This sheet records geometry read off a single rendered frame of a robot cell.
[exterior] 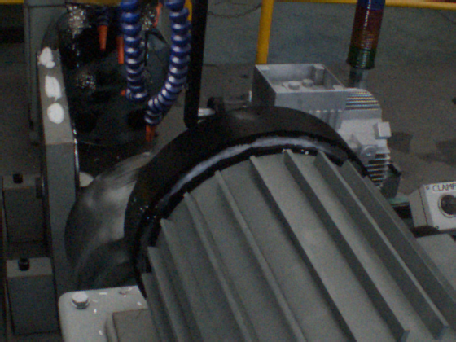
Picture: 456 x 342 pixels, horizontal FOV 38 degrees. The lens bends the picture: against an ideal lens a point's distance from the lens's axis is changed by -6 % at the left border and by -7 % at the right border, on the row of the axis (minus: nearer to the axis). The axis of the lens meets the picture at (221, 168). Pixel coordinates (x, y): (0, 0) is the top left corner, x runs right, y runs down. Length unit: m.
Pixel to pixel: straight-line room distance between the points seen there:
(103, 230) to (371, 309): 0.44
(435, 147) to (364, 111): 0.63
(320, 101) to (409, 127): 0.76
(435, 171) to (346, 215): 1.22
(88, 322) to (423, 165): 1.16
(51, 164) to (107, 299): 0.30
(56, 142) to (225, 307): 0.53
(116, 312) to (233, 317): 0.24
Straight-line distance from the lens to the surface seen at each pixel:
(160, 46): 1.21
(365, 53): 1.44
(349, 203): 0.40
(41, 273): 1.00
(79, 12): 0.89
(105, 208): 0.75
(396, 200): 1.24
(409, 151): 1.67
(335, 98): 1.05
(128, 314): 0.57
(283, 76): 1.11
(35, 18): 1.40
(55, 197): 0.90
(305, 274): 0.35
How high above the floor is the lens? 1.58
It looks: 32 degrees down
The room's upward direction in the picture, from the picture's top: 6 degrees clockwise
